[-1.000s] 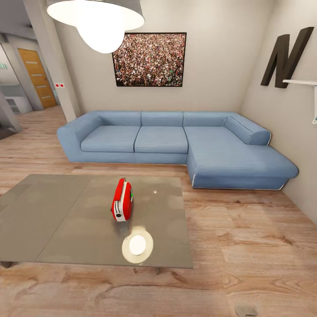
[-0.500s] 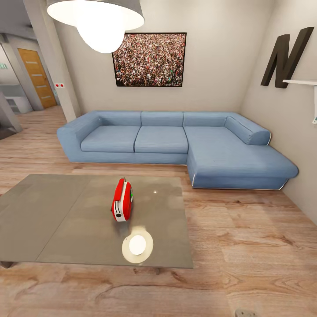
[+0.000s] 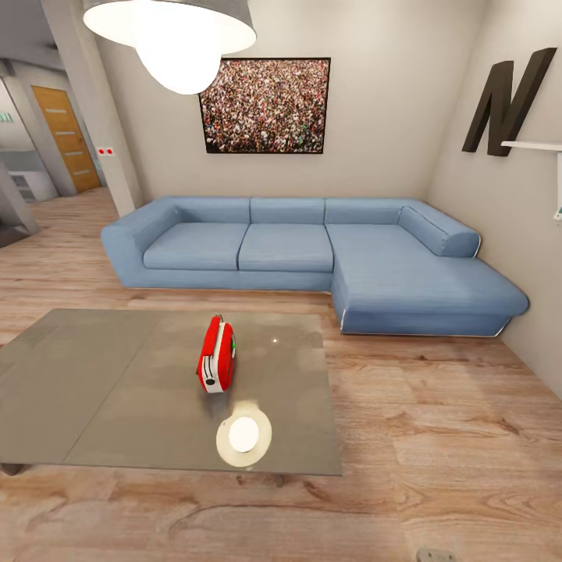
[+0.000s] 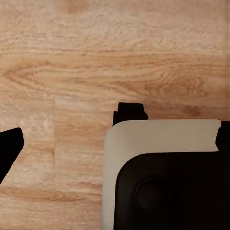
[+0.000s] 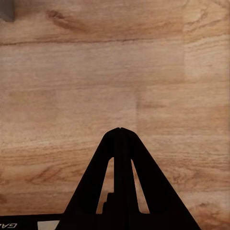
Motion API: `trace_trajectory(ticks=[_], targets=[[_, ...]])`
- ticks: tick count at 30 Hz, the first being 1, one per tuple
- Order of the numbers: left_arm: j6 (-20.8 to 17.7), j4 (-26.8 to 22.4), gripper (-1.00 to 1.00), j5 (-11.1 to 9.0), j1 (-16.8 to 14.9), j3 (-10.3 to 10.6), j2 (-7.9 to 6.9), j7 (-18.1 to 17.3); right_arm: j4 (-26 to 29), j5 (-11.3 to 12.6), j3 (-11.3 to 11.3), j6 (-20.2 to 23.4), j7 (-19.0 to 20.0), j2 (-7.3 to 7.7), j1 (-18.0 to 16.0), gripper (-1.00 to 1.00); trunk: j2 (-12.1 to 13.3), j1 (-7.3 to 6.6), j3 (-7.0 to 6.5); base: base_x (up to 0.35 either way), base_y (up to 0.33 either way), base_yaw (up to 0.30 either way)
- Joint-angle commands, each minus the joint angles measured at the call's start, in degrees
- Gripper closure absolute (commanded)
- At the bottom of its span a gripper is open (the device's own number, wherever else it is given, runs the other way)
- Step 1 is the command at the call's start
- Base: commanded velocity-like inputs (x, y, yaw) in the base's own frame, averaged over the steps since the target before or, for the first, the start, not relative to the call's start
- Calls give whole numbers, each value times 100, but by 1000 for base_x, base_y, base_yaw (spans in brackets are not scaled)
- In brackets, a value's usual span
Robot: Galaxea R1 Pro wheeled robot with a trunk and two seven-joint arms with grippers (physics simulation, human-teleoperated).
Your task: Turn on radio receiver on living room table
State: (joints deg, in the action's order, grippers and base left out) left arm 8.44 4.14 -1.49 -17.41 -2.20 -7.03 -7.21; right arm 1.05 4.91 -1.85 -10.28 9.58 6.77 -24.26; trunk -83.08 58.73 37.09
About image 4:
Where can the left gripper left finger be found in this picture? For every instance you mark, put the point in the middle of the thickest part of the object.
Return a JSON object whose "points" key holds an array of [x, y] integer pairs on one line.
{"points": [[11, 143]]}

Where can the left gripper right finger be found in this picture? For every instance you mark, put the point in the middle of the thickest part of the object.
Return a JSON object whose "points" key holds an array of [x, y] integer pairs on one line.
{"points": [[223, 142]]}

